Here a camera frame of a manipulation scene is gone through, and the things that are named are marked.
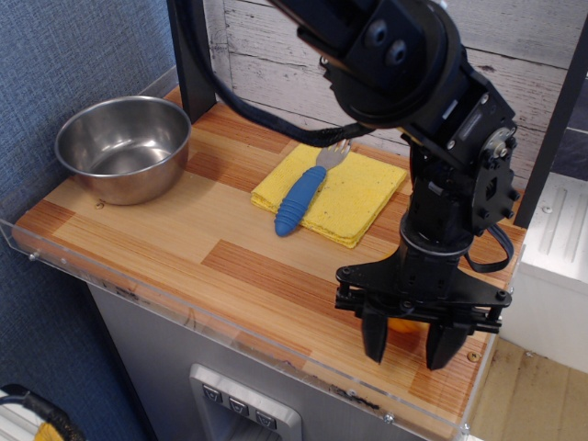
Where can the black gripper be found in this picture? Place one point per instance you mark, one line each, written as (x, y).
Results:
(421, 287)

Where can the orange cheese wedge toy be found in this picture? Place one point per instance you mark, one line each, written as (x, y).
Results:
(401, 325)

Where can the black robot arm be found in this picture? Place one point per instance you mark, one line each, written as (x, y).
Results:
(401, 65)

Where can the white side cabinet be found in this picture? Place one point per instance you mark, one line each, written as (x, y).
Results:
(548, 315)

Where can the yellow folded cloth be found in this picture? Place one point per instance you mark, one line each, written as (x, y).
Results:
(346, 204)

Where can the clear acrylic table guard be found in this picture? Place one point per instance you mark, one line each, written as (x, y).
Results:
(273, 298)

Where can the silver dispenser button panel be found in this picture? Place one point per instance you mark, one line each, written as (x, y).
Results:
(230, 410)

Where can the grey toy fridge cabinet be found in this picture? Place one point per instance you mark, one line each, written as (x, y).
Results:
(158, 355)

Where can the stainless steel bowl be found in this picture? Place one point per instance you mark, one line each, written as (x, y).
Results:
(126, 150)

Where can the blue handled fork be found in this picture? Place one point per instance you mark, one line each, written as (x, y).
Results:
(297, 201)

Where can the right black vertical post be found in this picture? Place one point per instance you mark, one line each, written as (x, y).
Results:
(561, 115)

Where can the black vertical post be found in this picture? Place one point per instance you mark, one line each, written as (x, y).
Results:
(561, 115)
(191, 47)

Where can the left black vertical post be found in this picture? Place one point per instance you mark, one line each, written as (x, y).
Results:
(191, 47)

